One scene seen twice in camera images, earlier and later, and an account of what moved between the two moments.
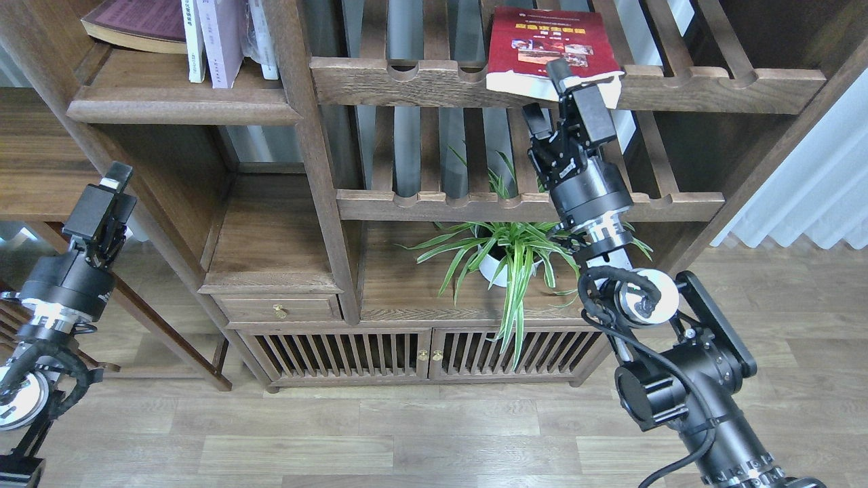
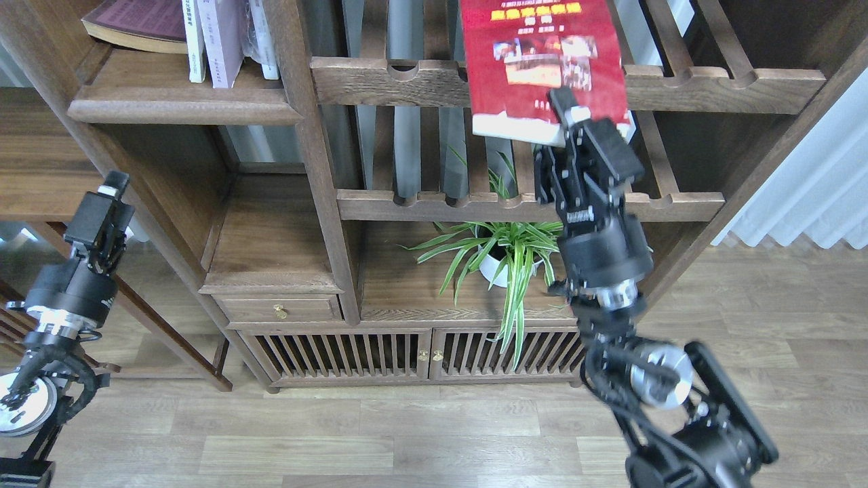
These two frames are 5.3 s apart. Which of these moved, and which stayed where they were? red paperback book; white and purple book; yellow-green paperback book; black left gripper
Moved: red paperback book
Stayed: white and purple book; black left gripper; yellow-green paperback book
